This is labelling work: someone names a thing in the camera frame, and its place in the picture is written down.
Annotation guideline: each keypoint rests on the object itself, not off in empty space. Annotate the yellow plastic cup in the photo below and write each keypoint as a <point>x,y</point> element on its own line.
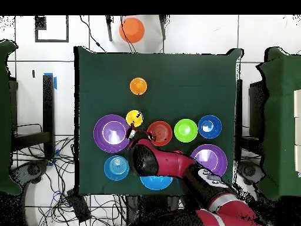
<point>132,117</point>

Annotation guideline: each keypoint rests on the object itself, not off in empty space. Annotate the purple plastic bowl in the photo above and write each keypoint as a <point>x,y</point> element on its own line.
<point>110,133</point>
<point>211,157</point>

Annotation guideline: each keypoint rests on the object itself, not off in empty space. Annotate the orange plastic cup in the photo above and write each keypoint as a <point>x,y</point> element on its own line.
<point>138,86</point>

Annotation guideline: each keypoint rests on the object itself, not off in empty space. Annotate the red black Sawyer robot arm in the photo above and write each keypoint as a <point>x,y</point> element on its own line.
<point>171,162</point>

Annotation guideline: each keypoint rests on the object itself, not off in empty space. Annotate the orange-red plastic bowl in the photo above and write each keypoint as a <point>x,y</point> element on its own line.
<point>162,131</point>

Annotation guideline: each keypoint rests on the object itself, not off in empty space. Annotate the small light blue bowl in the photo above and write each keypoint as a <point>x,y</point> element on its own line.
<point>116,167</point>

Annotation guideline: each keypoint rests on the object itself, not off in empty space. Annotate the green plastic bowl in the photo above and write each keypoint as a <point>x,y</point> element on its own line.
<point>185,130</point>

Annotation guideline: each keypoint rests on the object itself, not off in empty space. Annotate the large light blue bowl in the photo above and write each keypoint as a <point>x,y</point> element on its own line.
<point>156,183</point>

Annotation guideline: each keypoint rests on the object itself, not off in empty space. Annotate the dark green tablecloth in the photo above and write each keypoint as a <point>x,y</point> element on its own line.
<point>112,70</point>

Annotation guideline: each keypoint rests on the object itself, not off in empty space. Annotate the dark blue plastic bowl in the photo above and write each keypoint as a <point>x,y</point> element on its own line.
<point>209,131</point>

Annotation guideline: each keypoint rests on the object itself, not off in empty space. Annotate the black metal stand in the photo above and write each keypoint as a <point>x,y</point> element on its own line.
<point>48,106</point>

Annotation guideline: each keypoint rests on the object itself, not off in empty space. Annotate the black power adapter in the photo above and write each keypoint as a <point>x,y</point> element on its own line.
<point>78,207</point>

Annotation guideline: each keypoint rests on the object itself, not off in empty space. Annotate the blue tape strip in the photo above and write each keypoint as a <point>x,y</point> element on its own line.
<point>55,82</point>

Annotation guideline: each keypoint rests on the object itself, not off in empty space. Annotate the orange round object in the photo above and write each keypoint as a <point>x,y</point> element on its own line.
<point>132,30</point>

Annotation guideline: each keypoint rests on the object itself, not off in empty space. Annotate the black grey chair base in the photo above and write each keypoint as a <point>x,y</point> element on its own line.
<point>31,169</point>

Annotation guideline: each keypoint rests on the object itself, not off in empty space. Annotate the black tripod leg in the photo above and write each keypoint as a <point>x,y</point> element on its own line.
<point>109,28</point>
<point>163,26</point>

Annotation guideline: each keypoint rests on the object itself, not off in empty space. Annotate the small black object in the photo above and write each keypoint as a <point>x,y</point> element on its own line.
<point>33,73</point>

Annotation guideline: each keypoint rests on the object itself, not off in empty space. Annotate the green cloth covered table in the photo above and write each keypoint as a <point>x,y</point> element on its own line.
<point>279,117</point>
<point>4,117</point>

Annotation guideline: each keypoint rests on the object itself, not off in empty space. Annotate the white box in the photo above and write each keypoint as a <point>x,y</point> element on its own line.
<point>298,159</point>

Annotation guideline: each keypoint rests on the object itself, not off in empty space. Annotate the black metal post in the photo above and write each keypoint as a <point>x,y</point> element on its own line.
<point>239,117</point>

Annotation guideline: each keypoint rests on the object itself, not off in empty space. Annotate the black square floor frame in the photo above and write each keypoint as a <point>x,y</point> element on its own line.
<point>40,23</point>

